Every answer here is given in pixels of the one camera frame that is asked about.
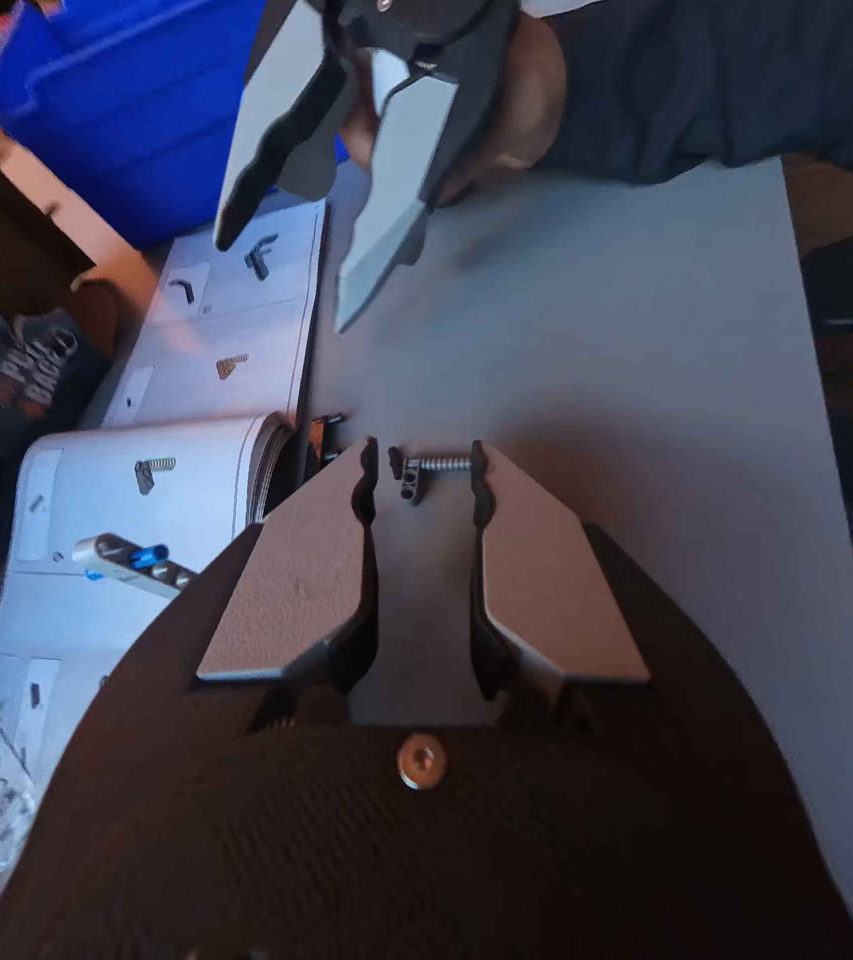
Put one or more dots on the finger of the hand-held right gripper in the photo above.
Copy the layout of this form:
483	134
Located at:
396	202
269	127

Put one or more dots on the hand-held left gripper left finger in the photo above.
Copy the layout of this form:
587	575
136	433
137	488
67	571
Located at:
291	585

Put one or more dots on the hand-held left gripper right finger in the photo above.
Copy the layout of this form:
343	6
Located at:
554	592

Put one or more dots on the grey lego connector with spring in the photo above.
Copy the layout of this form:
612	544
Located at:
415	480

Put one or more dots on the person's right forearm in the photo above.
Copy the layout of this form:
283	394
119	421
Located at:
711	75

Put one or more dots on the black lego piece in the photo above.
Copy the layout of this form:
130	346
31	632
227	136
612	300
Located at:
327	435

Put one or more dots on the grey lego beam blue pin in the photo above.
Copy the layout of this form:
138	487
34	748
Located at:
123	559

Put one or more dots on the open lego instruction booklet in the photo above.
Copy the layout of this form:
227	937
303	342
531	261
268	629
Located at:
231	330

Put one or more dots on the dark printed lego box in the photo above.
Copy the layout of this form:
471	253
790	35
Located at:
14	375

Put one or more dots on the person's right hand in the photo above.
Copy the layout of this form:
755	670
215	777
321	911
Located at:
531	97

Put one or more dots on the blue plastic bin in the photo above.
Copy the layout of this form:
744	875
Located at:
134	112

